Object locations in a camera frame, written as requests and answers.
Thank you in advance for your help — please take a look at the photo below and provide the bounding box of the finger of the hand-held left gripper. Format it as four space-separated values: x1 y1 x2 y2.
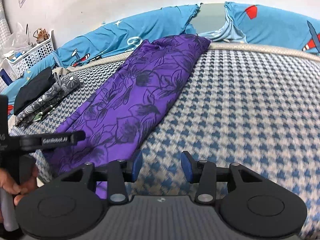
37 130 86 150

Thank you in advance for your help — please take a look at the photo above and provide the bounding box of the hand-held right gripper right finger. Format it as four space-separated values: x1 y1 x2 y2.
180 151 265 204

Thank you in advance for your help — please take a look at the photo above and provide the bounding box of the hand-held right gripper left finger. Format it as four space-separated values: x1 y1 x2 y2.
60 151 144 204

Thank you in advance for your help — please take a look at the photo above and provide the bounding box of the purple floral garment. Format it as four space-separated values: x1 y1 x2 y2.
44 35 211 199

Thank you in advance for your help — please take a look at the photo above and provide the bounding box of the person's left hand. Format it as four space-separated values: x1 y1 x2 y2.
0 167 39 206

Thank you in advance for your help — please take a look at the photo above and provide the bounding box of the green striped folded garment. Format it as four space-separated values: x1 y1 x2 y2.
32 104 60 122

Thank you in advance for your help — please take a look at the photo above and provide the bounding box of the grey patterned folded garment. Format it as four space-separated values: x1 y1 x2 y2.
15 74 80 126

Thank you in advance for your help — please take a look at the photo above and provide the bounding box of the black folded garment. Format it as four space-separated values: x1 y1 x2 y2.
14 67 56 115

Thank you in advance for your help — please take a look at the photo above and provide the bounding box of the dark blue container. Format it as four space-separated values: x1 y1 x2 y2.
0 69 12 87

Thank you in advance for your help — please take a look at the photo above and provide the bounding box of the houndstooth bed cover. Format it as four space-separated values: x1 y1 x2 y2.
7 41 320 240

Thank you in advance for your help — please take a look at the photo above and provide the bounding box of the clear plastic bag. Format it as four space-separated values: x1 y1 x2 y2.
0 22 33 58

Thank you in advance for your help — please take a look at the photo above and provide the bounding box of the brown woven bag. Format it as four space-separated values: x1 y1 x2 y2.
34 27 50 43

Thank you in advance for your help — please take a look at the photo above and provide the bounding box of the checked curtain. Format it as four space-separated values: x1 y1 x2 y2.
0 0 13 43

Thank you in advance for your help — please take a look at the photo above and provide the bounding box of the blue cartoon print bedcover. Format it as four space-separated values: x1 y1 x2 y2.
0 1 320 120

